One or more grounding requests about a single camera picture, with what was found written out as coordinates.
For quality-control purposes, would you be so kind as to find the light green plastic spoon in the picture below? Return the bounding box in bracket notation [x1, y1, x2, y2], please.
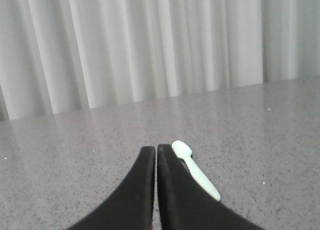
[171, 140, 221, 202]

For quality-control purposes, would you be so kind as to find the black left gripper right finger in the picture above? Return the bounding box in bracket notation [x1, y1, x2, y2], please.
[157, 144, 261, 230]

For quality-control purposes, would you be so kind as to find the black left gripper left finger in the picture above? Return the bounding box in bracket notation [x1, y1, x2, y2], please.
[69, 146, 156, 230]

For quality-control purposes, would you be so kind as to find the white pleated curtain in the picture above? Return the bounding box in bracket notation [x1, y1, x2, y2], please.
[0, 0, 320, 120]

